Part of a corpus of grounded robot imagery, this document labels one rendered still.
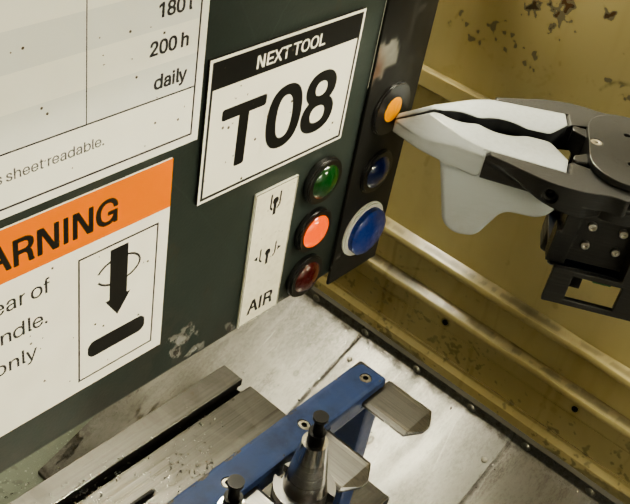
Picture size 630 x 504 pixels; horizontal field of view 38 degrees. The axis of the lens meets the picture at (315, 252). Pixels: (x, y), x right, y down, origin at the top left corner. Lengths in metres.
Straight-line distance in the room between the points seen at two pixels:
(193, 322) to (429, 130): 0.15
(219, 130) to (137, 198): 0.05
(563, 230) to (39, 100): 0.28
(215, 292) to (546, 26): 0.87
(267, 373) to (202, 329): 1.19
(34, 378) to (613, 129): 0.32
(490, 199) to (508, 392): 1.06
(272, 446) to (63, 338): 0.59
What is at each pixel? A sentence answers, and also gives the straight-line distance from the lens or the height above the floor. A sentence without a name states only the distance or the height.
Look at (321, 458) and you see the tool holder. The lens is 0.89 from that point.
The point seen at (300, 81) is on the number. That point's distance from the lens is 0.42.
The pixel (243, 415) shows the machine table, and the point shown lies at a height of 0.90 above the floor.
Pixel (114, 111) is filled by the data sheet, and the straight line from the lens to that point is 0.35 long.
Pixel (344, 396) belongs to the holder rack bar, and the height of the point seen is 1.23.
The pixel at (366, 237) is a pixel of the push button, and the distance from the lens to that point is 0.53.
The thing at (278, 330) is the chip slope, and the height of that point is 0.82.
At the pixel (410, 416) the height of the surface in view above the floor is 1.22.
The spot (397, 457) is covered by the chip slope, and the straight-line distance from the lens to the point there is 1.56.
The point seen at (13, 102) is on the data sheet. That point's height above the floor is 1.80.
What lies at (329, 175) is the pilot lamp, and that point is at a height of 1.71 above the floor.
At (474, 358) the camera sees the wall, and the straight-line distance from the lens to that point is 1.54.
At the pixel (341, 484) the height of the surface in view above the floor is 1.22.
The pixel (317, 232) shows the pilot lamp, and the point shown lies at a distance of 0.49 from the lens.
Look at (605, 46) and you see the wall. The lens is 1.23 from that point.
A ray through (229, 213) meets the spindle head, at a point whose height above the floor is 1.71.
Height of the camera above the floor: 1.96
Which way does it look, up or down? 38 degrees down
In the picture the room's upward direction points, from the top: 11 degrees clockwise
